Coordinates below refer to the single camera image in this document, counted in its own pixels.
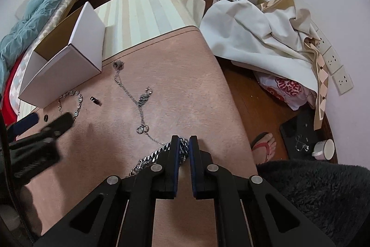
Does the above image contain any bed with blue blanket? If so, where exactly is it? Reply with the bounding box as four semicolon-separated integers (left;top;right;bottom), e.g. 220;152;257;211
0;0;88;127

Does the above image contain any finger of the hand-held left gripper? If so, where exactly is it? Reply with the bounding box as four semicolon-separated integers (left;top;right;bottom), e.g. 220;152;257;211
39;112;75;140
6;113;40;140

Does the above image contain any white cardboard box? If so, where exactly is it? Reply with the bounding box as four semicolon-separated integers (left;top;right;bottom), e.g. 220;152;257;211
18;2;106;109

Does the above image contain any person's foot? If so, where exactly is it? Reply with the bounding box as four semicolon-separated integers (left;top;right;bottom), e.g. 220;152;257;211
252;133;277;163

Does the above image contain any red and white plastic bag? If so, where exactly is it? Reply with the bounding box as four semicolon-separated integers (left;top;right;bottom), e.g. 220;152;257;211
257;73;312;111

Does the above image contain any pink table mat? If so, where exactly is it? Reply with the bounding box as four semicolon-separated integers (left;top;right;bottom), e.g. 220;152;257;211
17;25;259;247

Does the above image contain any white cloth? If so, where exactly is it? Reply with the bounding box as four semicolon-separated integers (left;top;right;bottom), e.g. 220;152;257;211
199;0;319;92

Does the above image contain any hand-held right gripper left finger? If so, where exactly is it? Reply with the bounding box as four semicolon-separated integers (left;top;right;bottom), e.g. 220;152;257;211
32;135;181;247

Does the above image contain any chunky silver chain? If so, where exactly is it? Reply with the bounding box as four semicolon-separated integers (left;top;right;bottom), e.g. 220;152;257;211
127;136;192;178

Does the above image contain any thin silver chain necklace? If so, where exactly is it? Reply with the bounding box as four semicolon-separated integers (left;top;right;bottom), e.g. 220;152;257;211
112;60;166;147

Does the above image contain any white wall socket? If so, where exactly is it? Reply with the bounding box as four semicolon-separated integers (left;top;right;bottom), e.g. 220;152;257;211
322;46;345;75
331;65;355;96
313;28;332;55

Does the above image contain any teal blanket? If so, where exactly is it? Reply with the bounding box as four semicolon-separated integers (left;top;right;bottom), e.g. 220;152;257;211
0;0;86;80

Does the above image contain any white mug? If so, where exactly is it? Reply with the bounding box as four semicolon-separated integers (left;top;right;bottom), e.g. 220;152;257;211
311;138;336;161

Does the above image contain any silver bracelet with stones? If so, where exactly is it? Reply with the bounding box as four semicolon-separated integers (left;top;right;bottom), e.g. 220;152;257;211
57;90;84;121

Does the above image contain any beige diamond-patterned cloth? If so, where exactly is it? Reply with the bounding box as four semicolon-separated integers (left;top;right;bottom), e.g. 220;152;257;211
259;0;330;131

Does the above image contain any dark fleece clothing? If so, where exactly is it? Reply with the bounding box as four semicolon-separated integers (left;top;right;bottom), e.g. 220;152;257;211
256;158;370;247

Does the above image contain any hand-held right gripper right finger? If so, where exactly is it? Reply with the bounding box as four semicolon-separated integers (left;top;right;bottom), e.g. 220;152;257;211
189;135;337;247

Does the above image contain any red flip-flop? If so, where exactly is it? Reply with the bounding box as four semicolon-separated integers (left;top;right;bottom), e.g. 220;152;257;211
249;132;277;164

